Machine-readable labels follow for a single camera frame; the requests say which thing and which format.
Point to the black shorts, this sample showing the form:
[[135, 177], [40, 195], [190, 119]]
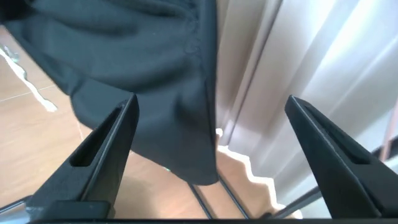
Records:
[[140, 62]]

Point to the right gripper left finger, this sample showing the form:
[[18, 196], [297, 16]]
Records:
[[93, 174]]

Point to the black clothes rack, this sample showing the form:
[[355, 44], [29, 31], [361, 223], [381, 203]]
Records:
[[298, 202]]

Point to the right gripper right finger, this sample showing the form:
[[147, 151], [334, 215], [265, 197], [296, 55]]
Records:
[[348, 180]]

